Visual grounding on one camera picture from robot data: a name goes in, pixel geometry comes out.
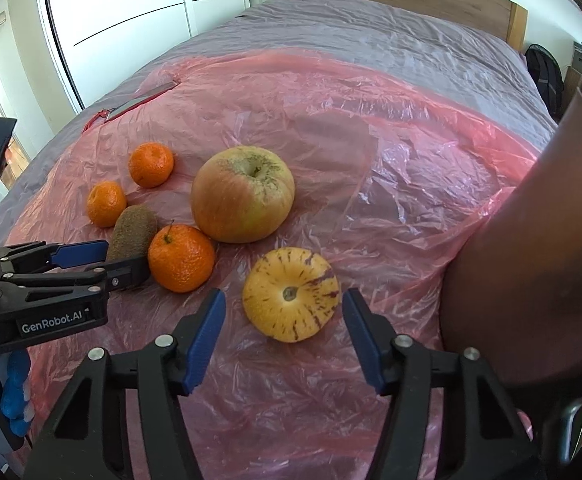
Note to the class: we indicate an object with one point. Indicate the pink plastic sheet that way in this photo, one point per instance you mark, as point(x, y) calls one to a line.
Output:
point(391, 181)

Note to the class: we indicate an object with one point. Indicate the black backpack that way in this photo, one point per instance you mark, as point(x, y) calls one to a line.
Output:
point(546, 74)

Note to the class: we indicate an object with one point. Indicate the large red-green apple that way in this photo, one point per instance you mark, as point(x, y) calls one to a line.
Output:
point(242, 195)

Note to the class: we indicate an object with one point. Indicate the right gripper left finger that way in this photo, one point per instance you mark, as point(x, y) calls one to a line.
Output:
point(86, 434)

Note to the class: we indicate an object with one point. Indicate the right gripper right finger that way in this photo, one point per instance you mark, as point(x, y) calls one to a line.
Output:
point(482, 436)

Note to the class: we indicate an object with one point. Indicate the white wardrobe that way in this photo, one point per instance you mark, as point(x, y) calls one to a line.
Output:
point(101, 43)

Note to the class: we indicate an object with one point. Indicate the yellow striped small apple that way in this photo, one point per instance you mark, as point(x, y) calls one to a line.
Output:
point(290, 294)

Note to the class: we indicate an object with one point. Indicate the mandarin with stem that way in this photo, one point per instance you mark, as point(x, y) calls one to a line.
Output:
point(181, 258)

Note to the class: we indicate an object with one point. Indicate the brown kiwi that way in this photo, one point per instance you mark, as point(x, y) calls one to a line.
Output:
point(133, 233)

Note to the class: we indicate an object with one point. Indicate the white printer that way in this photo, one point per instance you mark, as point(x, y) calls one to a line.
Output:
point(576, 62)

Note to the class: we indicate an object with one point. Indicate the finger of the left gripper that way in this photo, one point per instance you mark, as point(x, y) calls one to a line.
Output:
point(43, 256)
point(109, 276)

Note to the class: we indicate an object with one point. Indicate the blue gloved left hand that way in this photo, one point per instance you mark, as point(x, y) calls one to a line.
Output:
point(15, 403)

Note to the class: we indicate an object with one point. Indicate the wooden drawer cabinet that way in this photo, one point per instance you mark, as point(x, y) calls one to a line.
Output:
point(572, 87)

